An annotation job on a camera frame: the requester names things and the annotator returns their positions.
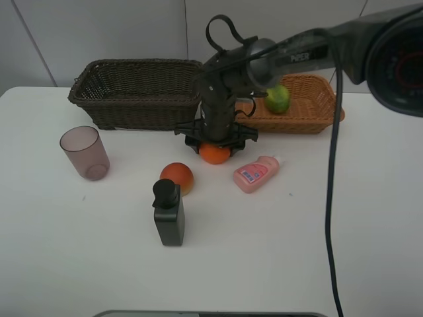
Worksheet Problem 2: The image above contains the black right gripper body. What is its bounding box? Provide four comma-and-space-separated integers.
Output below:
174, 71, 258, 147

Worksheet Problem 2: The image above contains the green round fruit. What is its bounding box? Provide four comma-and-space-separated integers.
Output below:
264, 84, 290, 114

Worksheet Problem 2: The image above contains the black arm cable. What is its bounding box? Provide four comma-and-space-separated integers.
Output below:
325, 29, 346, 317

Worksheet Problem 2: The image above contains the pink lotion bottle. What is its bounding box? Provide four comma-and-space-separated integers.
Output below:
233, 155, 284, 194

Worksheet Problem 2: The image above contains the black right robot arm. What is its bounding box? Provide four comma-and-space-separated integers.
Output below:
174, 4, 422, 153

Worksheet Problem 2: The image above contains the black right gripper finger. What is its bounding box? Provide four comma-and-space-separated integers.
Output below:
229, 143, 245, 157
185, 140, 202, 154

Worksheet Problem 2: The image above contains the dark brown wicker basket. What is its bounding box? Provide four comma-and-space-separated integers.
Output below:
68, 59, 202, 131

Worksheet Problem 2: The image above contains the tan wicker basket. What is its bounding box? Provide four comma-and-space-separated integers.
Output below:
235, 74, 336, 135

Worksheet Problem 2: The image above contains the translucent purple plastic cup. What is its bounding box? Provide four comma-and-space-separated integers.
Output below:
59, 126, 110, 181

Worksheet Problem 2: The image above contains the orange mandarin fruit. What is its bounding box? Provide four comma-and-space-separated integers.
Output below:
199, 143, 231, 164

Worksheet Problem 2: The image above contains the red orange peach fruit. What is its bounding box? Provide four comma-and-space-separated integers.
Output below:
160, 162, 194, 195

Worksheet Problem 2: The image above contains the black pump dispenser bottle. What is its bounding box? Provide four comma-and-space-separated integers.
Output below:
152, 179, 185, 246

